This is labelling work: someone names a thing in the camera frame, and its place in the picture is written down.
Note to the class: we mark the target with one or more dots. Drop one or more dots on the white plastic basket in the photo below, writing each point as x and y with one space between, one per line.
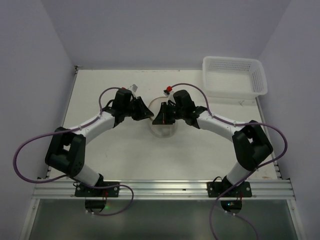
234 78

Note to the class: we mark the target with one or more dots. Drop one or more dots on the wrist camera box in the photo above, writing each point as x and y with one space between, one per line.
169 94
133 88

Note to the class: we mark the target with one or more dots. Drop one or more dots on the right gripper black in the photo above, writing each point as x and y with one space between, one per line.
169 113

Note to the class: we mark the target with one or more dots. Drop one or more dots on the aluminium rail frame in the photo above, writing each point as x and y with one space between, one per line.
167 177

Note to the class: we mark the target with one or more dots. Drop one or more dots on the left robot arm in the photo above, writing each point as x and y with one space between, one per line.
67 149

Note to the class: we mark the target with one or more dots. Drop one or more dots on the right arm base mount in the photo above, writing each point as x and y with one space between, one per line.
220 185

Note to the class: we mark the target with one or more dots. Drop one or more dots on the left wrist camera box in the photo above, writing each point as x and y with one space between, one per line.
133 88

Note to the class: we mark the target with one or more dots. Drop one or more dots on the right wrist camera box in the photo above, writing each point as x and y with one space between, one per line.
169 94

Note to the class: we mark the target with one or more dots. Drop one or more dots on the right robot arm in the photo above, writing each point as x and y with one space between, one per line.
250 143

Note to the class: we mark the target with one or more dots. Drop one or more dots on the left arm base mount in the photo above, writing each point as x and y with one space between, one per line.
82 191

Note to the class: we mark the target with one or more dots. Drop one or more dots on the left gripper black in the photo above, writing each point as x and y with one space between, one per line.
136 108

